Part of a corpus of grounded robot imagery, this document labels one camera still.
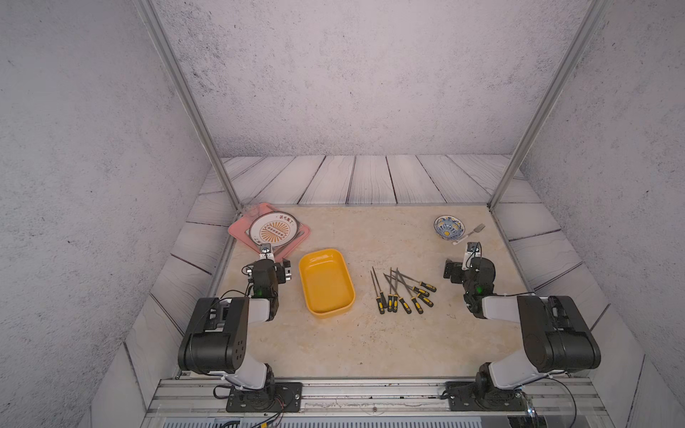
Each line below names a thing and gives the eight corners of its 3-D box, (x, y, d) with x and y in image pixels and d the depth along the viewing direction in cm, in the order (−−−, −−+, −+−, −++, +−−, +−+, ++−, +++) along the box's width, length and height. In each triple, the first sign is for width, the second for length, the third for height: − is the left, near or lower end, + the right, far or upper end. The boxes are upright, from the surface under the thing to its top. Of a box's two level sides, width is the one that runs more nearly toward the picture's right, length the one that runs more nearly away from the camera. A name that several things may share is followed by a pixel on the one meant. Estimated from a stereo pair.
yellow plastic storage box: (311, 325, 89) (309, 317, 84) (300, 265, 104) (297, 255, 99) (359, 312, 91) (359, 303, 87) (341, 255, 107) (340, 245, 102)
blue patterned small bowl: (436, 241, 110) (439, 234, 107) (431, 222, 117) (433, 215, 114) (463, 241, 110) (467, 234, 107) (457, 222, 117) (460, 215, 114)
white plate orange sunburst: (246, 246, 109) (245, 242, 107) (257, 214, 120) (255, 210, 119) (295, 245, 109) (295, 242, 107) (301, 214, 120) (300, 210, 119)
